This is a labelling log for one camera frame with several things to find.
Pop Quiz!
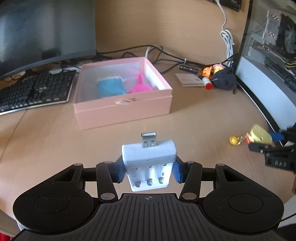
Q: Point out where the glass panel computer case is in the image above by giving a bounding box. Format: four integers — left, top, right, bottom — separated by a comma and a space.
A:
235, 1, 295, 131

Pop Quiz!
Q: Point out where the pink open cardboard box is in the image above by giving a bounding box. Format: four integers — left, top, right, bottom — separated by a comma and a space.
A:
73, 57, 173, 130

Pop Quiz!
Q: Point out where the white usb battery charger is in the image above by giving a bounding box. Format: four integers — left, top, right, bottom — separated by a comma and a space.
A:
121, 132, 177, 192

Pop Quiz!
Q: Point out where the black keyboard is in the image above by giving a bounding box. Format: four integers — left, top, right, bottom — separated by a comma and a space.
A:
0, 70, 76, 115

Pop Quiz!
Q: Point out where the white card pack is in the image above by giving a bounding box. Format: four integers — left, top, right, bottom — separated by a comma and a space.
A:
175, 73, 204, 87

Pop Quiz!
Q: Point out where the yellow toy keychain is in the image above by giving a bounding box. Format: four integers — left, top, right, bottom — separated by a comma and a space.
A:
229, 124, 273, 146

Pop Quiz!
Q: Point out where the black computer monitor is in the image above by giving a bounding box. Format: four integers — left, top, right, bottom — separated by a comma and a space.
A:
1, 1, 96, 79

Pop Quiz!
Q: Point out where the white red glue stick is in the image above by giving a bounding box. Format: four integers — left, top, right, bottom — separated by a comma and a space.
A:
201, 76, 212, 90

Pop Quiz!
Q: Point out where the black plush toy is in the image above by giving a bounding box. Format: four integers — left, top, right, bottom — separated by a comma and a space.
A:
212, 67, 237, 94

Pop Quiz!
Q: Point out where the black flashlight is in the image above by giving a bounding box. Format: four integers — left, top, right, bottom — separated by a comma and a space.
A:
179, 65, 199, 74

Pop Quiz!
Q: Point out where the pink plastic strainer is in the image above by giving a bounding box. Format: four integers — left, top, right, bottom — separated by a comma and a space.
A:
128, 74, 153, 94

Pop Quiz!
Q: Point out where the black wall power strip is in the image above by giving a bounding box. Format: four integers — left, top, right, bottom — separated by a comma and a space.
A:
219, 0, 242, 11

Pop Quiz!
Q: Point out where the orange pumpkin toy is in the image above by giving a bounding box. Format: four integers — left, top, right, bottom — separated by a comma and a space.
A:
202, 66, 213, 78

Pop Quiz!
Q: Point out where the pink yellow cupcake toy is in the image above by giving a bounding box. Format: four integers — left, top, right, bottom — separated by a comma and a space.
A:
212, 64, 225, 74

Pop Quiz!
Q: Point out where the black cable bundle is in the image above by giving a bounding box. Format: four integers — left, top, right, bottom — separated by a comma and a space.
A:
97, 44, 239, 75

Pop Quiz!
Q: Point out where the blue white packet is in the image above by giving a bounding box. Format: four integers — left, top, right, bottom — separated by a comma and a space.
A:
96, 75, 126, 98

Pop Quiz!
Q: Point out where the white power cable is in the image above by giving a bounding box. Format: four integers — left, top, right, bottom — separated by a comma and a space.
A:
214, 0, 235, 68

